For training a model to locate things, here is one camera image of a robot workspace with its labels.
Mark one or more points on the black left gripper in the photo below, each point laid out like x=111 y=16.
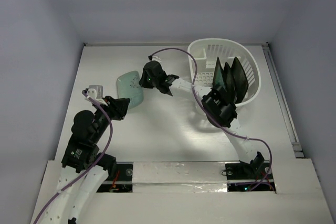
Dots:
x=118 y=106

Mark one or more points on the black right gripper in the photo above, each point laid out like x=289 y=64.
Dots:
x=163 y=85

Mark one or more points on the light green rectangular plate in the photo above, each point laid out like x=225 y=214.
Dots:
x=128 y=87

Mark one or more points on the teal square plate brown rim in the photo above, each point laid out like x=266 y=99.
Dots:
x=218 y=78

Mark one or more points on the black floral square plate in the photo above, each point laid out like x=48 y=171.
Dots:
x=229 y=82

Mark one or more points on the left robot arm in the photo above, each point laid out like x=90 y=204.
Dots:
x=84 y=167

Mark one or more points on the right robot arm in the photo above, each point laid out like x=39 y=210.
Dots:
x=219 y=102

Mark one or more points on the white plastic dish rack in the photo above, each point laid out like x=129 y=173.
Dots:
x=205 y=51

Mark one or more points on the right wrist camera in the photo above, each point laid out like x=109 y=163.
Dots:
x=154 y=58

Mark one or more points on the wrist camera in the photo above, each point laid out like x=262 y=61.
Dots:
x=94 y=91
x=154 y=58

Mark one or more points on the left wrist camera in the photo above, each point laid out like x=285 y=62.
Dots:
x=94 y=91

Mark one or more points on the foil covered front rail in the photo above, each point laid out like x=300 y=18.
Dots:
x=179 y=177

